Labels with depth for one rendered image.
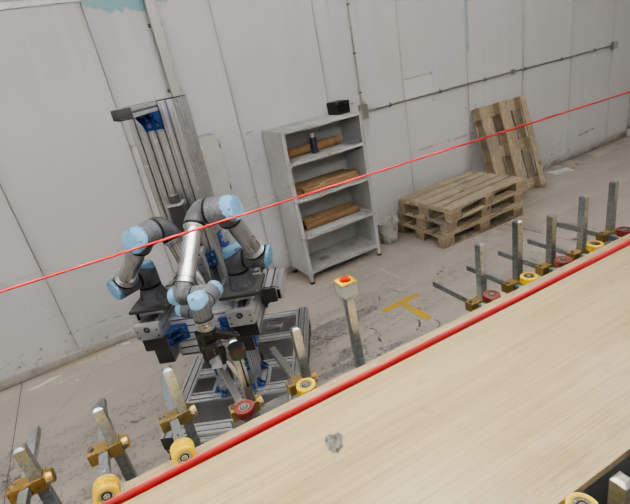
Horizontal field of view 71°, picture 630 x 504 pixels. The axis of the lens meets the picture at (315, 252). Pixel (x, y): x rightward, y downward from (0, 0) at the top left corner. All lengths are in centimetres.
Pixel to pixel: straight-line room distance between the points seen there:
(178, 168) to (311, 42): 268
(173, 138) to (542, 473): 204
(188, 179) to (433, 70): 387
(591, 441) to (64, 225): 385
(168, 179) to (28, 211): 198
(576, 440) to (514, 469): 22
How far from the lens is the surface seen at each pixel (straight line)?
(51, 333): 455
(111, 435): 181
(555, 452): 157
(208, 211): 195
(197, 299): 170
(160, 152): 242
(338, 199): 495
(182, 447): 166
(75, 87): 415
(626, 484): 122
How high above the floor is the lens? 205
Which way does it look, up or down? 23 degrees down
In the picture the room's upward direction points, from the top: 11 degrees counter-clockwise
